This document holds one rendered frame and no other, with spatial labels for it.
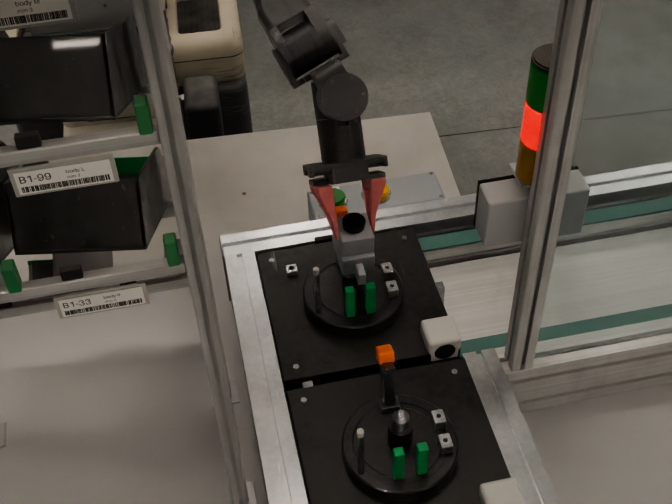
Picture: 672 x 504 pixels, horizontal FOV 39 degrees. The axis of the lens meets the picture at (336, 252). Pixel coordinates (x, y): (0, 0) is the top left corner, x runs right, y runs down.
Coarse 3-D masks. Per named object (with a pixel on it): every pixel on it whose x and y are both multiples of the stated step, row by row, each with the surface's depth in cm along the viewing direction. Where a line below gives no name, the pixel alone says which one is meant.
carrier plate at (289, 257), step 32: (288, 256) 140; (320, 256) 139; (384, 256) 139; (416, 256) 139; (288, 288) 135; (416, 288) 135; (288, 320) 131; (416, 320) 130; (288, 352) 127; (320, 352) 127; (352, 352) 127; (416, 352) 127; (288, 384) 124
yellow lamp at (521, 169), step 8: (520, 144) 104; (520, 152) 104; (528, 152) 103; (520, 160) 105; (528, 160) 103; (520, 168) 105; (528, 168) 104; (520, 176) 106; (528, 176) 105; (528, 184) 106
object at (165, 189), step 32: (128, 160) 119; (160, 160) 104; (64, 192) 92; (96, 192) 92; (128, 192) 92; (160, 192) 103; (32, 224) 93; (64, 224) 93; (96, 224) 93; (128, 224) 93
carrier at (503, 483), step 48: (336, 384) 123; (432, 384) 123; (336, 432) 118; (384, 432) 115; (432, 432) 115; (480, 432) 117; (336, 480) 113; (384, 480) 111; (432, 480) 111; (480, 480) 113
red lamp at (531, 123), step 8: (528, 112) 100; (536, 112) 99; (528, 120) 100; (536, 120) 99; (528, 128) 101; (536, 128) 100; (520, 136) 103; (528, 136) 101; (536, 136) 101; (528, 144) 102; (536, 144) 101
